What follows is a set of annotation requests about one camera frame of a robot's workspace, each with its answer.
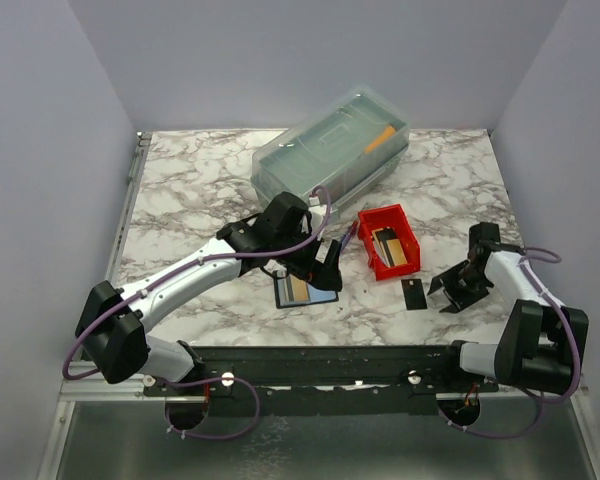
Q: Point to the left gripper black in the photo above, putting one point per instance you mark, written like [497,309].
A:
[327,275]

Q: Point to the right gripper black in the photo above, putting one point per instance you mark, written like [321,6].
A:
[458,299]

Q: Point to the gold magnetic stripe card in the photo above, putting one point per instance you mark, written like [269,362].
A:
[296,290]

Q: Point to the black card holder wallet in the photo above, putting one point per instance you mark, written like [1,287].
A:
[316,296]

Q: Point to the black card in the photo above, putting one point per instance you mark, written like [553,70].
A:
[413,293]

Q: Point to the stack of credit cards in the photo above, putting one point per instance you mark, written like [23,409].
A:
[389,247]

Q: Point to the red plastic bin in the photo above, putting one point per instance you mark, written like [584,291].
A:
[392,216]

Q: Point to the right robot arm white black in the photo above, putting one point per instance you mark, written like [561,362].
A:
[542,345]

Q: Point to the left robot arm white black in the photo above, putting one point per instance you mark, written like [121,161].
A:
[114,327]

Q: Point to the blue red screwdriver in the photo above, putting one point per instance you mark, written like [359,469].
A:
[348,235]

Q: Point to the clear plastic storage box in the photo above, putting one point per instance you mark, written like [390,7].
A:
[327,149]

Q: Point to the orange tool inside box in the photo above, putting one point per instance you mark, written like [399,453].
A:
[386,134]

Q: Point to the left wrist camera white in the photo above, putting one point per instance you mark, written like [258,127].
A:
[319,212]

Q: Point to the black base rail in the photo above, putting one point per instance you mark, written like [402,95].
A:
[325,381]

